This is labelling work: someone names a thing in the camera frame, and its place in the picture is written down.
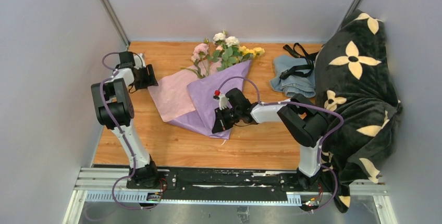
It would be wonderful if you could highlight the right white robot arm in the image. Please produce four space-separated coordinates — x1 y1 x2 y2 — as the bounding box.
212 88 329 192

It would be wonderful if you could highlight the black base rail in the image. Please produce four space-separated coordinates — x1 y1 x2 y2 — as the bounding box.
126 167 329 208

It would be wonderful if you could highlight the small bud leafy sprig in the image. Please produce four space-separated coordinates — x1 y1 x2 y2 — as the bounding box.
181 65 206 79

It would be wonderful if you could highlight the light blue cloth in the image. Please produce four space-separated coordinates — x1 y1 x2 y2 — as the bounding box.
270 55 315 98

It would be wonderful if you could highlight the white fake rose stem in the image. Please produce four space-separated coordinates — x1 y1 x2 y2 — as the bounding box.
212 31 240 71

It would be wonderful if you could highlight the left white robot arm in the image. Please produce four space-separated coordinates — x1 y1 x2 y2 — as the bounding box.
91 51 160 189

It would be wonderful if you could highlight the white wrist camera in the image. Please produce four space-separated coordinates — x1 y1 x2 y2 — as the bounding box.
133 53 146 69
218 93 229 110

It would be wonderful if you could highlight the dark floral blanket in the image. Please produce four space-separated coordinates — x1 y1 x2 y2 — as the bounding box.
314 10 403 213

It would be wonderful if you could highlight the black strap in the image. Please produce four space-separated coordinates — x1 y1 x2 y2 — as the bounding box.
279 43 320 80

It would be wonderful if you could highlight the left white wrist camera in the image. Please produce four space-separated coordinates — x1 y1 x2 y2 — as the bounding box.
133 53 146 69

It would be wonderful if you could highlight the pink wrapping paper sheet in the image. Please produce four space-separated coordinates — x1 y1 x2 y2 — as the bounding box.
148 60 253 140

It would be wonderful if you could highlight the yellow fake flower stem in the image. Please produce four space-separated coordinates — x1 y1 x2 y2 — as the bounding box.
238 46 265 63

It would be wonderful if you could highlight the pink fake flower stem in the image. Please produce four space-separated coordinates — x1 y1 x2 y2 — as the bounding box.
190 39 214 77

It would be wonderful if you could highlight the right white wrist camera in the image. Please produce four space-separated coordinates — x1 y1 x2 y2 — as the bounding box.
218 93 229 110

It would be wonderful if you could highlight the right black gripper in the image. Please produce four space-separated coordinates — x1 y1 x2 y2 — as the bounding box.
213 105 242 133

